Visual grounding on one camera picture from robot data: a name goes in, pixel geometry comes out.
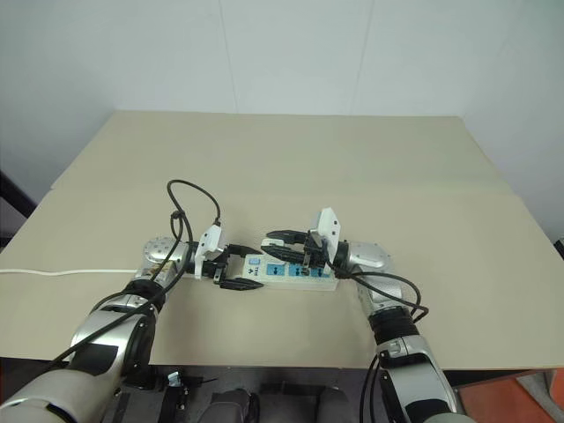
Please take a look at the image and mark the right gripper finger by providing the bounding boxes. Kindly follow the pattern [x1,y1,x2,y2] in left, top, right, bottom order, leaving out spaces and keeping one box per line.
[264,228,308,245]
[262,245,307,265]

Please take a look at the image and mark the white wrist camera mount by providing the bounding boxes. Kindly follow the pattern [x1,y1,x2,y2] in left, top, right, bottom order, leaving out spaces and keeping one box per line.
[307,206,344,268]
[193,225,228,281]

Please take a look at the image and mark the white power strip blue sockets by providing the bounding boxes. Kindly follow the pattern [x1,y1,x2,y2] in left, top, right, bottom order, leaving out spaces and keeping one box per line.
[183,251,339,293]

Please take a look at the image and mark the dark rounded shape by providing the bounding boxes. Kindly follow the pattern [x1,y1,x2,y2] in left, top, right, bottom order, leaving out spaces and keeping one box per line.
[210,387,262,423]

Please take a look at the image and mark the white power strip cord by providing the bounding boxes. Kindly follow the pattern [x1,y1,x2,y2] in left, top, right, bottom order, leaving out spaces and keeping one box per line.
[0,266,139,277]

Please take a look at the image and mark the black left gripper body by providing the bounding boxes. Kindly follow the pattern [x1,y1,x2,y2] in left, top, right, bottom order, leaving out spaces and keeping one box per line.
[204,244,242,287]

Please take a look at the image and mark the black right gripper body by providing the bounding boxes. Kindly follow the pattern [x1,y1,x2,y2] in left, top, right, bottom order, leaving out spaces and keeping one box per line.
[301,230,330,271]

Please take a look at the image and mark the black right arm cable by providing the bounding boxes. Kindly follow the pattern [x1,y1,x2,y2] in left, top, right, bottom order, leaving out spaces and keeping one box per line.
[330,259,431,423]

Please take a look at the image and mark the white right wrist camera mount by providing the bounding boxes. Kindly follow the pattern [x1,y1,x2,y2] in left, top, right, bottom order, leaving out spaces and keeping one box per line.
[307,206,344,268]

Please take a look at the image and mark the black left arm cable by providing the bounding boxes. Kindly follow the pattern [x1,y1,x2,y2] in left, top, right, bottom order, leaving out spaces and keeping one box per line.
[42,178,223,372]

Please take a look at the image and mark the black frame bar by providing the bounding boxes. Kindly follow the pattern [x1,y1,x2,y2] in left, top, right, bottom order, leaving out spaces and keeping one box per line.
[0,168,39,241]

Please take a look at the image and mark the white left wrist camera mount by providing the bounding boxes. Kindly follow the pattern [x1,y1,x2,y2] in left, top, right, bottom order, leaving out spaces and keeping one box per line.
[193,225,228,281]

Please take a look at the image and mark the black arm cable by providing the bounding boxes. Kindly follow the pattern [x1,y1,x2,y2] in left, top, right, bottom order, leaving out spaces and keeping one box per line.
[42,178,223,372]
[330,259,431,423]

